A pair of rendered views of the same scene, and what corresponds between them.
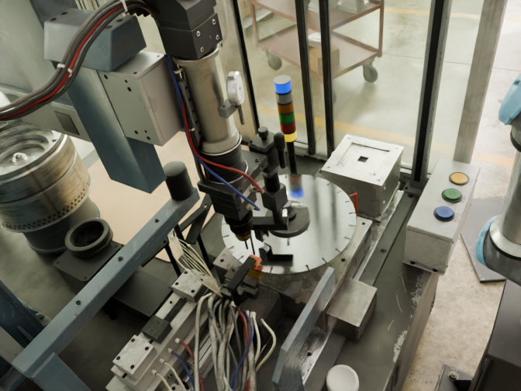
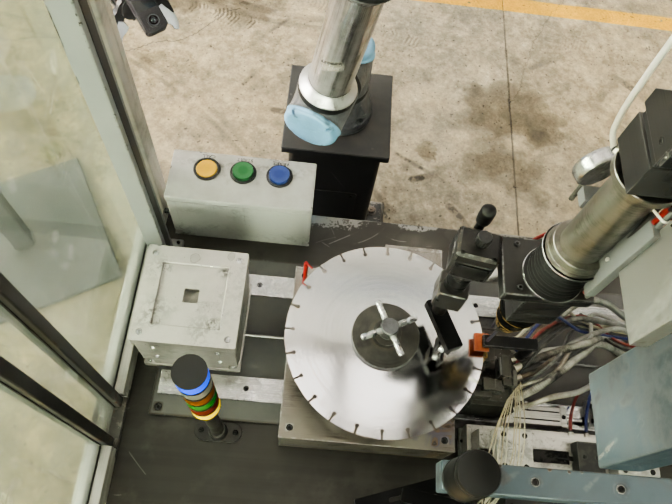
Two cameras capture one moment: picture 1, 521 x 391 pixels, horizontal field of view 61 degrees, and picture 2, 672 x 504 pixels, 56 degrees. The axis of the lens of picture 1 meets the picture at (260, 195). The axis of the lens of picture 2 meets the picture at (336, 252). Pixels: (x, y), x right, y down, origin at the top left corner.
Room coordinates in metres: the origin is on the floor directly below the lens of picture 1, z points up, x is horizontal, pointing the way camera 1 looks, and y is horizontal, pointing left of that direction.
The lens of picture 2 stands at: (1.07, 0.12, 1.93)
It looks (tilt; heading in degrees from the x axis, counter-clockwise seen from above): 64 degrees down; 225
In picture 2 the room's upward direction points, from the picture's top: 10 degrees clockwise
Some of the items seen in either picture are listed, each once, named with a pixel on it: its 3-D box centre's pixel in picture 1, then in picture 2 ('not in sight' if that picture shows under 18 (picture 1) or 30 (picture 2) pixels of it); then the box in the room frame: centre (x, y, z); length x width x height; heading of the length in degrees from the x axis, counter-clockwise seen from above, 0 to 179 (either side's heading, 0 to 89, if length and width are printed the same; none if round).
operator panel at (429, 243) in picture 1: (442, 214); (244, 199); (0.78, -0.47, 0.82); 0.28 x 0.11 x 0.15; 141
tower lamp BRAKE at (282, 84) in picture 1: (282, 84); (190, 374); (1.05, -0.12, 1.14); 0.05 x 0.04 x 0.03; 51
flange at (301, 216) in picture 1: (287, 215); (386, 334); (0.75, -0.05, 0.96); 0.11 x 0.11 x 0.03
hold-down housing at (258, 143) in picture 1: (270, 170); (463, 270); (0.68, -0.03, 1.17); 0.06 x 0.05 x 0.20; 132
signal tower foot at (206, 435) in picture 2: not in sight; (217, 430); (1.05, -0.12, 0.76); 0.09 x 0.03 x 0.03; 141
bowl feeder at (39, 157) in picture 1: (40, 189); not in sight; (1.10, 0.66, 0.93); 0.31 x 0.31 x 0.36
